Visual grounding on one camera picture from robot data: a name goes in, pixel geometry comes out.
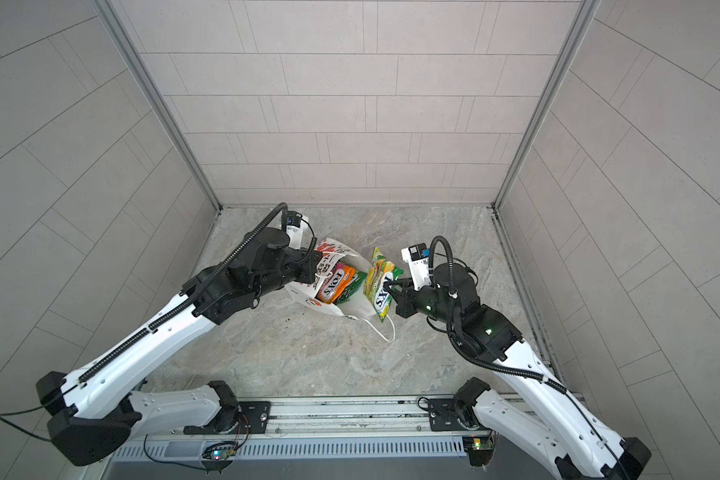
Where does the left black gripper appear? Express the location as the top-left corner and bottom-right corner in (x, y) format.
(249, 247), (326, 301)

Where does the green Fox's candy pack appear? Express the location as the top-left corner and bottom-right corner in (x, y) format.
(363, 247), (404, 322)

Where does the orange Fox's candy pack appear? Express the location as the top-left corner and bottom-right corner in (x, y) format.
(316, 262), (357, 304)

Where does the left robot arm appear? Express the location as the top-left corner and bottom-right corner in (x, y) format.
(36, 227), (322, 466)

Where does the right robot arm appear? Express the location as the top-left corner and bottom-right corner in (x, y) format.
(382, 264), (651, 479)

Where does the right circuit board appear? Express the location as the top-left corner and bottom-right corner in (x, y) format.
(462, 436), (495, 469)

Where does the circuit board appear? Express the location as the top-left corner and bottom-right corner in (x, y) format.
(462, 436), (495, 469)
(201, 441), (237, 475)

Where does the left circuit board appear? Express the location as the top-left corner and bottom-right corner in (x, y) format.
(201, 441), (237, 475)

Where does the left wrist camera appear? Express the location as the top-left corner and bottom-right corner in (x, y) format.
(281, 210), (306, 249)

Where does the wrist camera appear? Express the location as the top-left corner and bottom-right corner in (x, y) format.
(281, 210), (306, 249)
(401, 243), (431, 291)

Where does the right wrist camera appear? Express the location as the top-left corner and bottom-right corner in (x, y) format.
(401, 243), (431, 291)

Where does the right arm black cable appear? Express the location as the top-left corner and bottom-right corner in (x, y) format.
(425, 235), (607, 463)

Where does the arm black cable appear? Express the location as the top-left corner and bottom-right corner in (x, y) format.
(425, 235), (607, 463)
(0, 202), (319, 445)

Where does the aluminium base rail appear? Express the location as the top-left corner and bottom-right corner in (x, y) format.
(92, 392), (598, 442)

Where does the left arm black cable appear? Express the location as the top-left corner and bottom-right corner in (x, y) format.
(0, 202), (319, 445)

